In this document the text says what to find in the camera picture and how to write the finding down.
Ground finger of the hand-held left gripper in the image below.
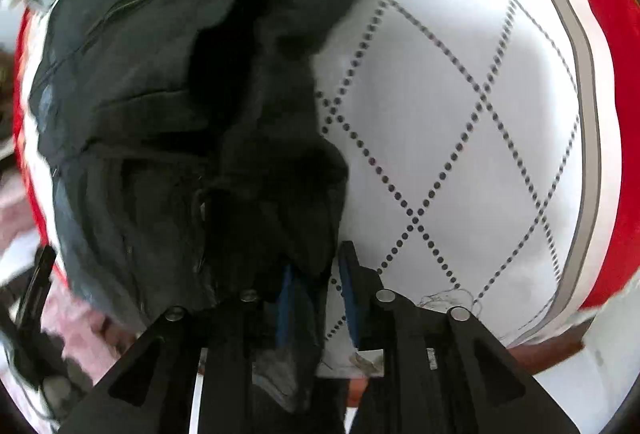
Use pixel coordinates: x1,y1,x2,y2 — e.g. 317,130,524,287
17,246,58,332

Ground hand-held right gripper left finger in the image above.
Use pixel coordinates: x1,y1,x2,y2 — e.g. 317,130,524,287
57,263,321,434

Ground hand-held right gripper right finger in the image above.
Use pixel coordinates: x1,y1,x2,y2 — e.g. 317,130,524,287
337,241,583,434

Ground dark grey jacket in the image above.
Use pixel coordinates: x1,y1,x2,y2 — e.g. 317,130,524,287
27,0,441,434

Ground pink cloth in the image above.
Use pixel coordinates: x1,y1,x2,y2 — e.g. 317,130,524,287
0,184,143,367

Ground white dotted diamond blanket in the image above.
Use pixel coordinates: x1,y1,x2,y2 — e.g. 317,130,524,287
10,0,640,377

